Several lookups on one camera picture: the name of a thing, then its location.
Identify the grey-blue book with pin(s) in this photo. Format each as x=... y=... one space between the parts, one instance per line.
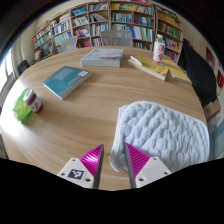
x=101 y=57

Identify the wooden bookshelf unit with books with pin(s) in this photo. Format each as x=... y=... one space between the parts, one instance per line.
x=133 y=20

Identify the white plastic drink bottle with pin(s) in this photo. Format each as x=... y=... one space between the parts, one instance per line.
x=159 y=50

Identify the small wall shelf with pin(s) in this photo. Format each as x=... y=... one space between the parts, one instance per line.
x=210 y=55

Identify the small red-lidded jar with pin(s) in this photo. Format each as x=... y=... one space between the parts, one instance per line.
x=33 y=101

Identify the grey mesh office chair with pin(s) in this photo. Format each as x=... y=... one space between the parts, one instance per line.
x=116 y=39

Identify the window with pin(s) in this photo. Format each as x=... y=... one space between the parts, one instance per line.
x=5 y=71

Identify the thick yellow book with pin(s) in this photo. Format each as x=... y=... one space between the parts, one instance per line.
x=148 y=66

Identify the black office chair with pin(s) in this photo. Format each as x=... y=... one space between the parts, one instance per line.
x=23 y=66

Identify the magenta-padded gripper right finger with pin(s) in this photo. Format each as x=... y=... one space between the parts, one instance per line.
x=138 y=161

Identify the red wall hanging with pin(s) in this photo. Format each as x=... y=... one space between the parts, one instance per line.
x=220 y=78

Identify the light grey chair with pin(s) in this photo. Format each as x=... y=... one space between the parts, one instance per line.
x=69 y=44

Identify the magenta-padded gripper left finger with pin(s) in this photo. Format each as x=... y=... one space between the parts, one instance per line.
x=90 y=163

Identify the thin yellow book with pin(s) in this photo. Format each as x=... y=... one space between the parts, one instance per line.
x=178 y=72

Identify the green plastic bag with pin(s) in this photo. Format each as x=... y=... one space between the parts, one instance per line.
x=20 y=108

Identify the black cloth cover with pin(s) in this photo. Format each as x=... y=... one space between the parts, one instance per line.
x=198 y=73

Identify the teal book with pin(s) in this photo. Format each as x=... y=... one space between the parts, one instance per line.
x=65 y=81

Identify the white knitted towel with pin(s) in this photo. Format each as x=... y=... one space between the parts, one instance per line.
x=163 y=133

